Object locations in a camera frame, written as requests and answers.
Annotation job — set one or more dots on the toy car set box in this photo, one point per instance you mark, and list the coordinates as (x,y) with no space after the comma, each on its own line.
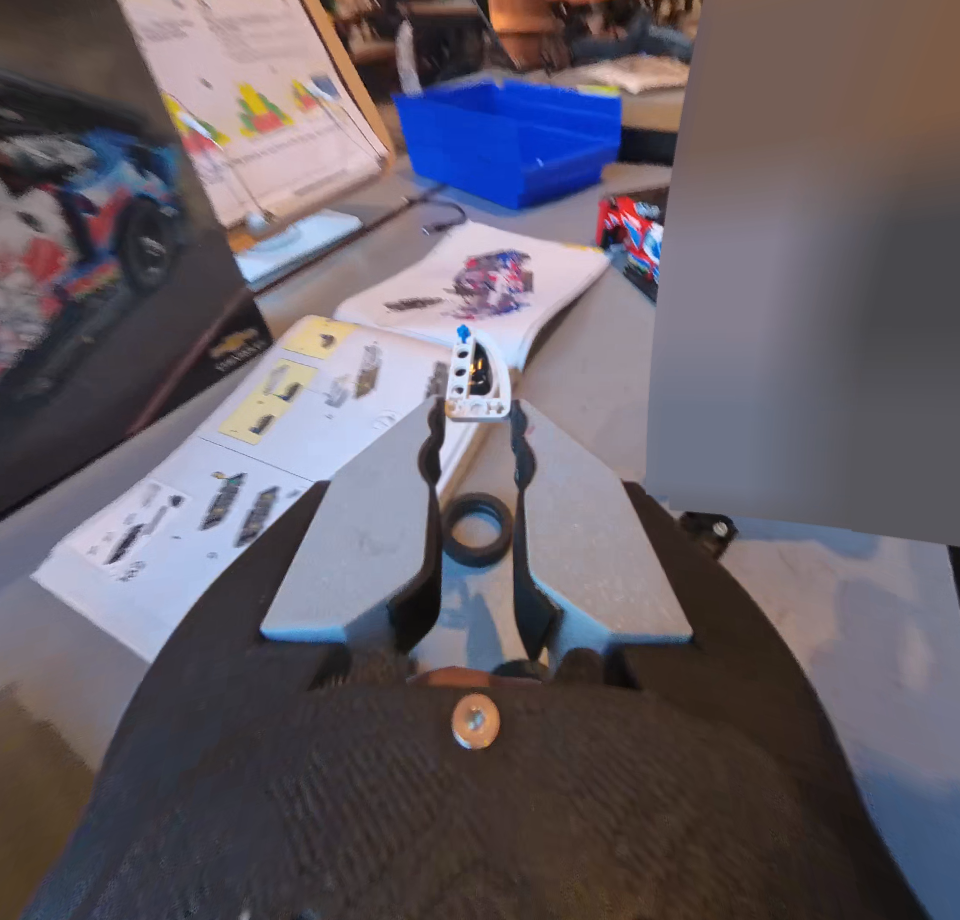
(75,372)

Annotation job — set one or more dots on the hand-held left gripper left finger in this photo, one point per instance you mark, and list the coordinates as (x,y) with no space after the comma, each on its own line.
(360,552)

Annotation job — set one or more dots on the partly built toy car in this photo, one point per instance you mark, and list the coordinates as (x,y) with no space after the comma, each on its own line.
(634,237)

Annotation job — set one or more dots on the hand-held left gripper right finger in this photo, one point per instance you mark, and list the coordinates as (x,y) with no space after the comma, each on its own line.
(600,560)

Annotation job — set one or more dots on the grey desk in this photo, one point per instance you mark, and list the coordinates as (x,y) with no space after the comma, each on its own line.
(825,635)

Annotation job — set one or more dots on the plain white curved brick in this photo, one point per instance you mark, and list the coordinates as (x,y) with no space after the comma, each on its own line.
(480,408)

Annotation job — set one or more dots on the open instruction booklet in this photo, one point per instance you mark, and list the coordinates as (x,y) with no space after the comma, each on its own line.
(337,425)

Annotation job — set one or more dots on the blue box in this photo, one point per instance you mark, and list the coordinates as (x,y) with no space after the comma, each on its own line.
(495,147)

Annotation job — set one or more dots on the instruction sheet on stand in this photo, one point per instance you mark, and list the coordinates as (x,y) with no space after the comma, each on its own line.
(247,72)

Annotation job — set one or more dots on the black toy tyre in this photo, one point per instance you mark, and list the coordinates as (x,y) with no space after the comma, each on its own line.
(480,558)

